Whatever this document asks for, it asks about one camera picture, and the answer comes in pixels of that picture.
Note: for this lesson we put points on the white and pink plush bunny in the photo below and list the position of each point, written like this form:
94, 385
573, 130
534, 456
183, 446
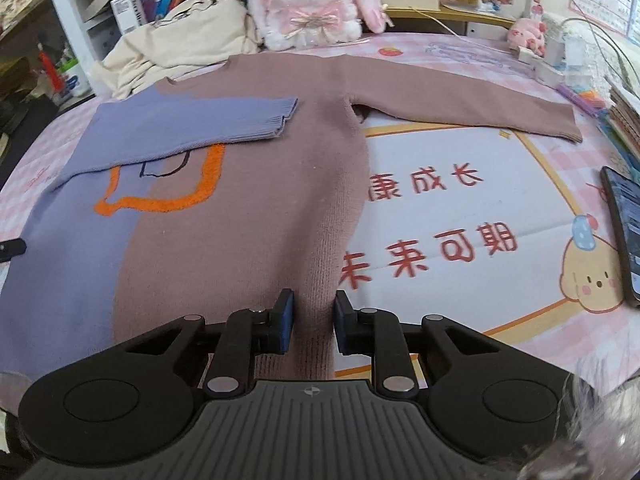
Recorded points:
310, 10

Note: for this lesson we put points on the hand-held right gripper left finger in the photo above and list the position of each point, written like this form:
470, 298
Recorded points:
286, 320

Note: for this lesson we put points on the red tassel ornament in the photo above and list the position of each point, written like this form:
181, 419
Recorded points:
50, 67

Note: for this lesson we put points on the pink plush pig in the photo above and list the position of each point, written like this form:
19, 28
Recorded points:
525, 35

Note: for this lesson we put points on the white barcode box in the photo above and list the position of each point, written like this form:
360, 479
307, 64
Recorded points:
127, 12

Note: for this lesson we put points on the grey fluffy fur trim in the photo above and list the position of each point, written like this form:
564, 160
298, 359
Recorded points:
590, 450

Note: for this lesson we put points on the purple and brown sweater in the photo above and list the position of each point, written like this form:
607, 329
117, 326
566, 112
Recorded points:
250, 210

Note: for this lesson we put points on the black smartphone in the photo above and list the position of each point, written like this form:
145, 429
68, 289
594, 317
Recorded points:
625, 230

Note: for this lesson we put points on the translucent white box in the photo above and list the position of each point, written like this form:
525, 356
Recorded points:
567, 50

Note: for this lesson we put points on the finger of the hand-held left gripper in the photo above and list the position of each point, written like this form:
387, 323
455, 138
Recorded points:
12, 250

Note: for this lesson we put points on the stack of colourful stationery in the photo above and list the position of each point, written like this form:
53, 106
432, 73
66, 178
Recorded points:
620, 120

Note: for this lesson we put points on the white charger block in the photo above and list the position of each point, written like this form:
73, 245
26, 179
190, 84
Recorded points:
550, 74

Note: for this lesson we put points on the cream printed garment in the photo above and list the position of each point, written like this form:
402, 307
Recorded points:
200, 30

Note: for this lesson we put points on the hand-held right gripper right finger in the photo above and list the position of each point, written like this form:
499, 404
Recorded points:
342, 325

